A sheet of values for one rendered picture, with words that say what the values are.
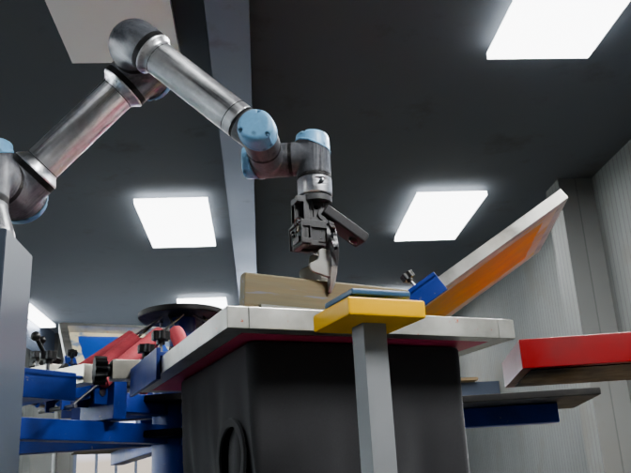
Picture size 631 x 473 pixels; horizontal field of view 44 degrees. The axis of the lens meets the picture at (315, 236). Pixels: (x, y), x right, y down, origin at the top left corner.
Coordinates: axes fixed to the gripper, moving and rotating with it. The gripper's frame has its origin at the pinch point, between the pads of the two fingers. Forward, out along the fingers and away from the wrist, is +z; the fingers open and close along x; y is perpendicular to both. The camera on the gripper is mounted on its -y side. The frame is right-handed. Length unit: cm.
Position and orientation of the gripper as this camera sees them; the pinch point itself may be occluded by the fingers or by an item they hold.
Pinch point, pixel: (329, 289)
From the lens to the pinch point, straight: 163.6
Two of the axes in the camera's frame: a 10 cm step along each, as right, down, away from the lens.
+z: 0.4, 9.5, -3.2
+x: 4.0, -3.1, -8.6
